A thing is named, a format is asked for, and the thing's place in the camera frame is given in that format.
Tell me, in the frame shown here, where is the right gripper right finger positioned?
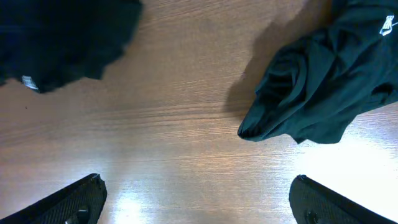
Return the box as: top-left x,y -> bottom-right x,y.
289,175 -> 397,224

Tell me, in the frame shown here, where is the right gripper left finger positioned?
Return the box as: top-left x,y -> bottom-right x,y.
1,173 -> 108,224

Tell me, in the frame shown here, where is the black t-shirt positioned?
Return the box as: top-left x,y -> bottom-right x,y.
1,0 -> 144,93

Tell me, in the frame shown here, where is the crumpled black garment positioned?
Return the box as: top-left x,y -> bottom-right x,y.
238,0 -> 397,144

